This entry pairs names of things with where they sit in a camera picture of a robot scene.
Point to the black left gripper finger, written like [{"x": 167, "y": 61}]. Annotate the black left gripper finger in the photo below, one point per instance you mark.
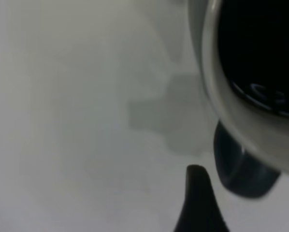
[{"x": 197, "y": 205}]

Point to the dark grey ceramic cup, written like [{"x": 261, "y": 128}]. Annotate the dark grey ceramic cup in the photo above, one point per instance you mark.
[{"x": 231, "y": 120}]

